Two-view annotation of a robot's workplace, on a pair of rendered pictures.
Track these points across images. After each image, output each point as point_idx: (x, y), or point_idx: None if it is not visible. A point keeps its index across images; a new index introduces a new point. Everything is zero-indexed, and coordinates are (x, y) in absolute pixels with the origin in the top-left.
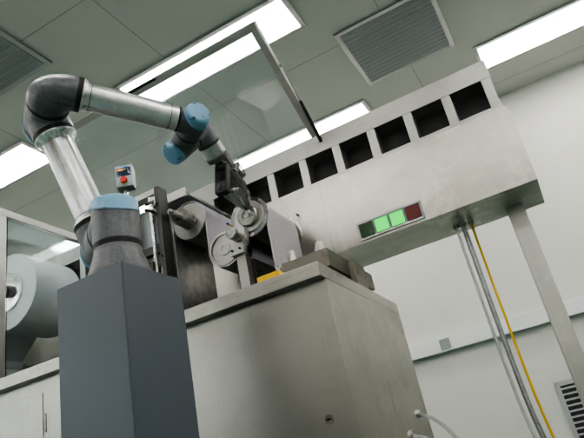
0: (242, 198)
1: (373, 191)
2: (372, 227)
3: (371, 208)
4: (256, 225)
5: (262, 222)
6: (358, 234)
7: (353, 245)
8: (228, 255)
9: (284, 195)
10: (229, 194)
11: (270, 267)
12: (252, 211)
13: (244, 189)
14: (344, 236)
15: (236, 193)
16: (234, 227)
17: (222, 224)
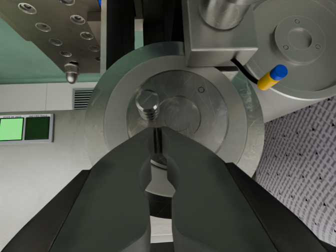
0: (136, 168)
1: (7, 189)
2: (27, 128)
3: (20, 161)
4: (143, 69)
5: (116, 79)
6: (54, 126)
7: (68, 112)
8: (279, 14)
9: (167, 241)
10: (231, 236)
11: (170, 34)
12: (141, 122)
13: (48, 226)
14: (77, 129)
15: (172, 232)
16: (251, 102)
17: (303, 188)
